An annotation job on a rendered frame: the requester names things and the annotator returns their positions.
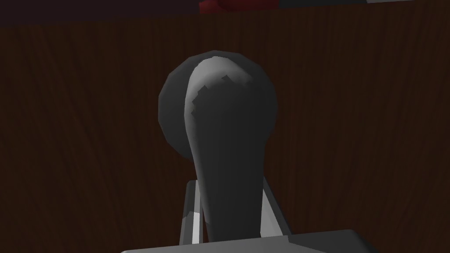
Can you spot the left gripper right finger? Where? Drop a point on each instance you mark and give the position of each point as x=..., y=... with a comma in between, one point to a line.
x=272, y=218

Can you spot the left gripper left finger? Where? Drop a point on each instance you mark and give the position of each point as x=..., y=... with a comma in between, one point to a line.
x=192, y=218

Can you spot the dark brown wooden door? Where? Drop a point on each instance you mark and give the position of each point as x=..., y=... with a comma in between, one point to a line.
x=70, y=140

